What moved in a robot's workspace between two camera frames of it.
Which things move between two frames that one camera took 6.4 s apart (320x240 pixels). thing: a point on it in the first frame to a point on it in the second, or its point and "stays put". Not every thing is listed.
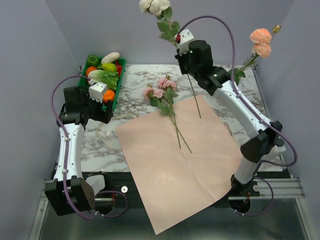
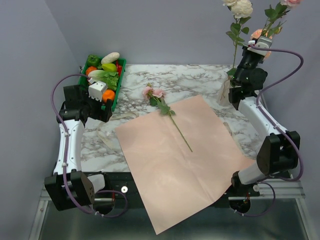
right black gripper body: (186, 67) to (247, 62)
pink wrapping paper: (183, 161) stays put
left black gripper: (106, 115) stays put
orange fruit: (109, 94) stays put
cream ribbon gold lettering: (107, 131) stays put
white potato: (110, 58) stays put
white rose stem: (168, 28) to (241, 10)
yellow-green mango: (109, 67) stays put
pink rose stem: (168, 87) to (273, 15)
